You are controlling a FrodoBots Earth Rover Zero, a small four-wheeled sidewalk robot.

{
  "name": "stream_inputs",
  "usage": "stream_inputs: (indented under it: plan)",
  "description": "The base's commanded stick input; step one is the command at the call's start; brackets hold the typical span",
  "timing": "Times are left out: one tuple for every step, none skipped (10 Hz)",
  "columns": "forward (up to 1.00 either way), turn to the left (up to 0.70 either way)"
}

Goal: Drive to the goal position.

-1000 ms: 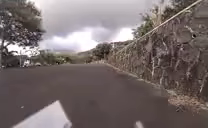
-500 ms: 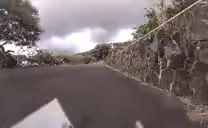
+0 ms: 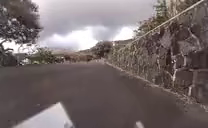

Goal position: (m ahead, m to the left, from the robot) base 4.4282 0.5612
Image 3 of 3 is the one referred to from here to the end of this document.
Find grey asphalt road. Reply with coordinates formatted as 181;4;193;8
0;61;208;128

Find green bushes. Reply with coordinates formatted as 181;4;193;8
26;47;56;65

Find robot's own part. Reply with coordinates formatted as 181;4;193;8
63;120;74;128
135;120;145;128

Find large dark tree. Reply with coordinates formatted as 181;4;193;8
0;0;44;68

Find trees behind wall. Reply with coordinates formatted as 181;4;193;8
135;0;200;38

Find dark stone wall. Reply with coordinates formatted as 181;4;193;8
103;0;208;106

